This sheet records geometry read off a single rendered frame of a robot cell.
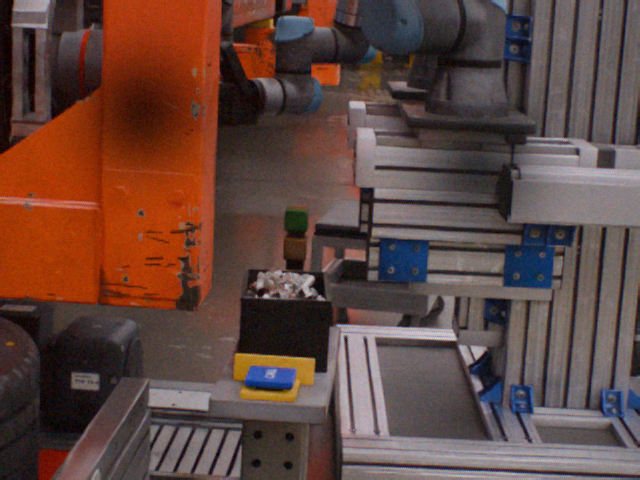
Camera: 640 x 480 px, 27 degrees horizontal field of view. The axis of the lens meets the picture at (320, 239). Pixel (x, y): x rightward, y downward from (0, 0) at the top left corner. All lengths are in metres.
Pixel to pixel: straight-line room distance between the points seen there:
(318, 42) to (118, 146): 0.69
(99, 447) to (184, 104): 0.54
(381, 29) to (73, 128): 0.55
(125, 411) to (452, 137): 0.76
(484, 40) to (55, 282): 0.85
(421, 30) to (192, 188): 0.50
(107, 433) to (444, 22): 0.90
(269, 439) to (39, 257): 0.46
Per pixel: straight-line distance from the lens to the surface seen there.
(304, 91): 2.63
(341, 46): 2.66
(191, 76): 2.04
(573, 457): 2.44
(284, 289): 2.05
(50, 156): 2.12
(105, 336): 2.37
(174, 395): 3.09
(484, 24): 2.35
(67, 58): 2.61
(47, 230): 2.12
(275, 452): 2.08
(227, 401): 1.92
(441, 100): 2.36
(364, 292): 3.83
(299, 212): 2.24
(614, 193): 2.29
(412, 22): 2.25
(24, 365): 1.89
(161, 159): 2.06
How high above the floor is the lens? 1.06
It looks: 12 degrees down
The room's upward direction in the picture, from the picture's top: 3 degrees clockwise
